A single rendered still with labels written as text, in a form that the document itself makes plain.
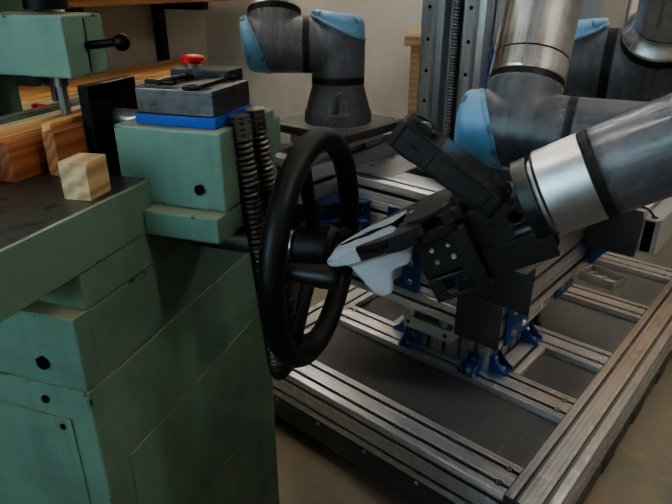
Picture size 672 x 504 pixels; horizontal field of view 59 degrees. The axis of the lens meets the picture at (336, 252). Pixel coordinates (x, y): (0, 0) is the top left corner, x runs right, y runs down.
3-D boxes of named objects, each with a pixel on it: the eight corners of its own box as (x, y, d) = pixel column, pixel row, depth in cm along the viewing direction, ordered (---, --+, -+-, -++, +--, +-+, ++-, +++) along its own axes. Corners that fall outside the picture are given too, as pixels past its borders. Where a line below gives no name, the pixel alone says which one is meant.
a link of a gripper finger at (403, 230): (357, 268, 54) (445, 235, 50) (349, 253, 53) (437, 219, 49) (371, 248, 58) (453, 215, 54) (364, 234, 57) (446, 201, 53)
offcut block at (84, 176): (91, 201, 60) (84, 163, 58) (64, 199, 61) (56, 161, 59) (111, 189, 63) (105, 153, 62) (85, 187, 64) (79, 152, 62)
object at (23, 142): (15, 183, 66) (6, 143, 64) (0, 181, 66) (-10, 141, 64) (140, 136, 85) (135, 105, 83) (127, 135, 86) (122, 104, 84)
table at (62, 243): (87, 349, 46) (73, 281, 44) (-181, 290, 55) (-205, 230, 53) (334, 155, 99) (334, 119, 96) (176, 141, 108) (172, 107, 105)
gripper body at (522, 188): (430, 307, 53) (563, 264, 48) (388, 225, 52) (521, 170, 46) (444, 271, 60) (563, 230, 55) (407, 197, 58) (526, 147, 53)
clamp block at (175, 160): (224, 215, 65) (217, 133, 61) (121, 201, 69) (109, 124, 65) (278, 176, 78) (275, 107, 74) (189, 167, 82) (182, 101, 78)
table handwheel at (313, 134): (376, 127, 81) (360, 326, 88) (244, 117, 87) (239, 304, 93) (297, 128, 54) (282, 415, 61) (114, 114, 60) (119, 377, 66)
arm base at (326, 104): (334, 111, 144) (334, 68, 140) (384, 119, 135) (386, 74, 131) (290, 120, 133) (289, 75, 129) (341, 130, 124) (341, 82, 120)
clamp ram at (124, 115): (141, 167, 70) (130, 88, 66) (89, 161, 72) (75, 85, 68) (183, 148, 77) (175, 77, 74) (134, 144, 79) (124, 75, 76)
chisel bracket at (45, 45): (74, 92, 70) (60, 15, 66) (-18, 86, 74) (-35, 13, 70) (114, 83, 76) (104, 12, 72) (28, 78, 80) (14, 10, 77)
